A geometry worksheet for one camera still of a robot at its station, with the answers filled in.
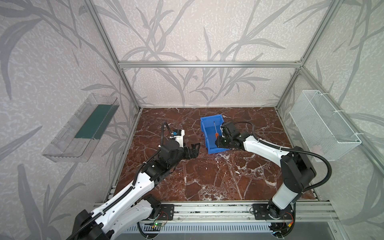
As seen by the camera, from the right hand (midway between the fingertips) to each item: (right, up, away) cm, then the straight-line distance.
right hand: (216, 138), depth 91 cm
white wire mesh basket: (+45, +6, -26) cm, 52 cm away
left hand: (-12, +1, -16) cm, 20 cm away
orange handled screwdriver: (0, +2, +1) cm, 3 cm away
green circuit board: (-30, -39, -20) cm, 53 cm away
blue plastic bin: (-4, +3, +17) cm, 18 cm away
